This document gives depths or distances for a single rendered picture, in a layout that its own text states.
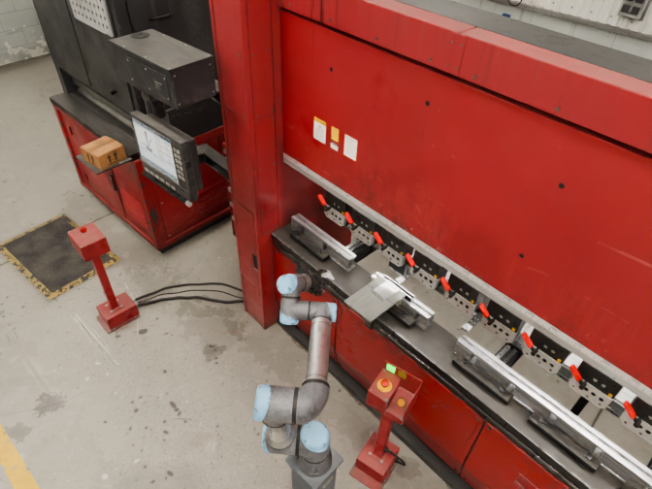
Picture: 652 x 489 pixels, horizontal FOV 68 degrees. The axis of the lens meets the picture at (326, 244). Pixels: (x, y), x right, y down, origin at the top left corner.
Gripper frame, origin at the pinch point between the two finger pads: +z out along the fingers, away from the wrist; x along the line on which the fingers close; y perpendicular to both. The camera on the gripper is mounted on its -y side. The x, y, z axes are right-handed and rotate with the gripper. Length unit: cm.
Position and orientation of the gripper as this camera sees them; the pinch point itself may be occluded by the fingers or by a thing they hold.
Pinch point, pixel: (324, 277)
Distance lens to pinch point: 215.7
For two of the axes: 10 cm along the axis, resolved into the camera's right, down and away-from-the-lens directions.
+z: 4.8, 0.3, 8.8
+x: 5.4, -7.9, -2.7
